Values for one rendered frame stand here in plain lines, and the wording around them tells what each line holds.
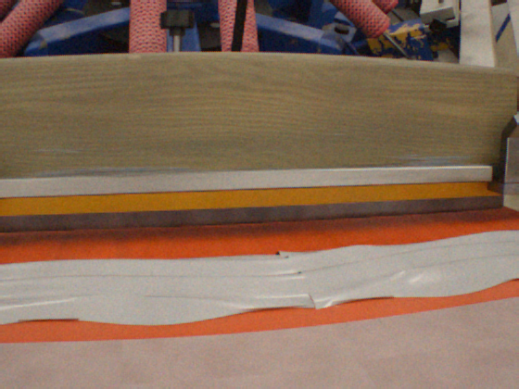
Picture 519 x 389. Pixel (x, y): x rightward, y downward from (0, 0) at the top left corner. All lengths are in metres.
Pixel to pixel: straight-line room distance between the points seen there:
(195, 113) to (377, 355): 0.17
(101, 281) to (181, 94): 0.11
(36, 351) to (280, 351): 0.08
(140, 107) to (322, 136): 0.10
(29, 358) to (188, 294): 0.07
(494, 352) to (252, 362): 0.08
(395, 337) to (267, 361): 0.05
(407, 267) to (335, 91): 0.11
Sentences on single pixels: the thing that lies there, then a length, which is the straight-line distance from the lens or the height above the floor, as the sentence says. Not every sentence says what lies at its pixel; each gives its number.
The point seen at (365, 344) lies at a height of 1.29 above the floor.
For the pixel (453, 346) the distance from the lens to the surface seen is 0.19.
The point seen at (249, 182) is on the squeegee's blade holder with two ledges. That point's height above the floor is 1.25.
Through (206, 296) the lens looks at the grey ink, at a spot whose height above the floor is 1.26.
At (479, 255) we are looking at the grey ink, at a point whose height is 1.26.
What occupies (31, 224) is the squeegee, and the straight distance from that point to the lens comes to 0.31.
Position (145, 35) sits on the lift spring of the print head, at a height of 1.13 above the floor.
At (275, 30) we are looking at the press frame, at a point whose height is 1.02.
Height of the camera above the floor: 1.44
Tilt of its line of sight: 42 degrees down
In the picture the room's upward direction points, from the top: 9 degrees clockwise
